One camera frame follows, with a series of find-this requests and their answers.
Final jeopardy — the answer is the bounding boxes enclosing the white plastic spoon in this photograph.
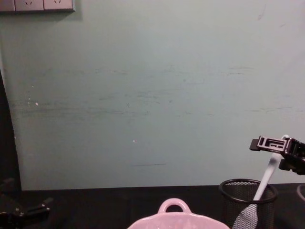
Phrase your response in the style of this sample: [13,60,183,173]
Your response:
[234,135,290,229]

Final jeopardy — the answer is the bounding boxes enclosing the dark round rimmed container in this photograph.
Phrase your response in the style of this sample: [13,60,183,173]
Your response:
[296,183,305,201]

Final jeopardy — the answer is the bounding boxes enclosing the black hanging cloth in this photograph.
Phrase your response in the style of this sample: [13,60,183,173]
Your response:
[0,68,22,191]

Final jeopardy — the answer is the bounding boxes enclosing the black table cloth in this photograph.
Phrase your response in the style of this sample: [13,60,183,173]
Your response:
[0,183,305,229]

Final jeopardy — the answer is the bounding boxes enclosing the black mesh pen holder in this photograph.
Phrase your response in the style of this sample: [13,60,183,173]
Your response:
[218,178,279,229]

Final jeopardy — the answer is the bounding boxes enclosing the pink ceramic dish with handle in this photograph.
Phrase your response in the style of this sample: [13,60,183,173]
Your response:
[127,197,231,229]

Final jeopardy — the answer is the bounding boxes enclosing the grey wall socket panel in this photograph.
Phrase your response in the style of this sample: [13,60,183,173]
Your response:
[0,0,77,13]

